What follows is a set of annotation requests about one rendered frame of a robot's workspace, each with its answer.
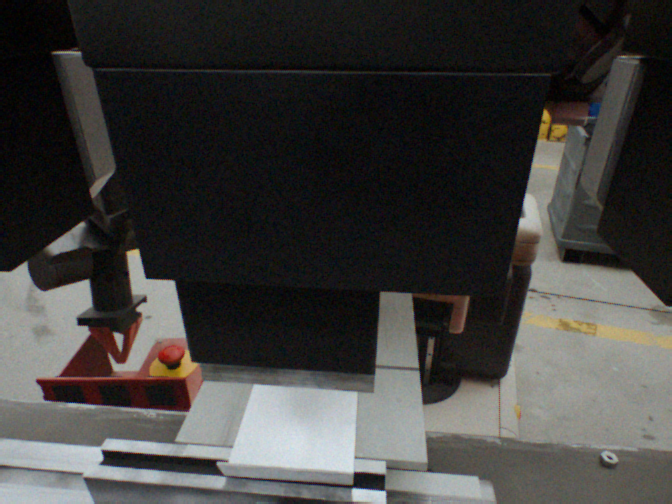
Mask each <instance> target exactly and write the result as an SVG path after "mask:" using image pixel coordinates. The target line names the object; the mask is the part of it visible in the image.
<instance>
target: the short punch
mask: <svg viewBox="0 0 672 504"><path fill-rule="evenodd" d="M174 282H175V287H176V292H177V297H178V301H179V306H180V311H181V316H182V321H183V326H184V330H185V335H186V340H187V345H188V350H189V355H190V359H191V363H200V368H201V373H202V378H203V381H213V382H226V383H240V384H254V385H268V386H282V387H296V388H310V389H323V390H337V391H351V392H365V393H374V385H375V374H376V357H377V339H378V322H379V304H380V292H377V291H358V290H339V289H321V288H302V287H283V286H264V285H245V284H226V283H207V282H188V281H174Z"/></svg>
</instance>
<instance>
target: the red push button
mask: <svg viewBox="0 0 672 504"><path fill-rule="evenodd" d="M184 355H185V350H184V348H183V347H182V346H180V345H170V346H167V347H165V348H163V349H162V350H161V351H160V352H159V354H158V360H159V361H160V362H161V363H162V364H165V365H166V366H167V369H169V370H175V369H177V368H179V367H180V366H181V360H182V359H183V357H184Z"/></svg>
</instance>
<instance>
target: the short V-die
mask: <svg viewBox="0 0 672 504"><path fill-rule="evenodd" d="M186 447H187V445H175V444H164V443H152V442H140V441H128V440H116V439H106V441H105V442H104V444H103V445H102V447H101V449H100V450H101V453H102V455H103V459H102V460H101V462H100V463H99V465H89V467H88V468H87V470H86V472H85V473H84V475H83V479H84V481H85V484H86V486H87V488H88V491H89V493H90V495H91V498H92V500H93V502H94V504H256V502H265V503H276V504H386V491H385V475H386V472H374V471H363V470H354V477H353V485H342V484H329V483H316V482H302V481H289V480H276V479H263V478H250V477H237V476H225V475H224V474H223V473H222V471H221V470H220V468H219V467H218V466H217V462H227V463H228V462H229V459H225V458H213V457H202V456H190V455H183V454H184V452H185V449H186Z"/></svg>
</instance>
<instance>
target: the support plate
mask: <svg viewBox="0 0 672 504"><path fill-rule="evenodd" d="M376 365H385V366H400V367H415V368H419V363H418V353H417V342H416V332H415V322H414V311H413V301H412V293H396V292H380V304H379V322H378V339H377V357H376ZM253 386H254V384H240V383H226V382H213V381H204V382H203V384H202V386H201V388H200V390H199V392H198V394H197V396H196V398H195V400H194V402H193V404H192V406H191V408H190V411H189V413H188V415H187V417H186V419H185V421H184V423H183V425H182V427H181V429H180V431H179V433H178V435H177V437H176V439H175V444H176V445H197V446H209V447H221V448H233V447H234V444H235V441H236V438H237V435H238V432H239V429H240V426H241V423H242V420H243V417H244V414H245V411H246V407H247V404H248V401H249V398H250V395H251V392H252V389H253ZM354 459H363V460H374V461H386V468H395V469H407V470H419V471H427V466H428V456H427V445H426V435H425V425H424V414H423V404H422V394H421V384H420V373H419V371H410V370H395V369H380V368H376V374H375V385H374V393H365V392H358V397H357V417H356V437H355V457H354Z"/></svg>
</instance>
